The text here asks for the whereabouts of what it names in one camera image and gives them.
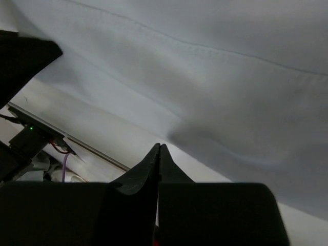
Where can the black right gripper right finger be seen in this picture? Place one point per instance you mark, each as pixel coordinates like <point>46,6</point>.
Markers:
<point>224,213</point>

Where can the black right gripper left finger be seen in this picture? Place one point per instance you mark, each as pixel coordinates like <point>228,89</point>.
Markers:
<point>121,212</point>

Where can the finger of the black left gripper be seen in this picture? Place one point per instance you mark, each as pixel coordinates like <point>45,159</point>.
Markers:
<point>21,59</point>

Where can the white fabric skirt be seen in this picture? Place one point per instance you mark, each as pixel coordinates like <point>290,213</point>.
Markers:
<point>241,86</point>

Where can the aluminium table edge rail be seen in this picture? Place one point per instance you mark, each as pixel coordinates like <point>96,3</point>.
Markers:
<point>77,143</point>

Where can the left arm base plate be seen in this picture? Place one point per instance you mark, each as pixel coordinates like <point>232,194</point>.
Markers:
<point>17,156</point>

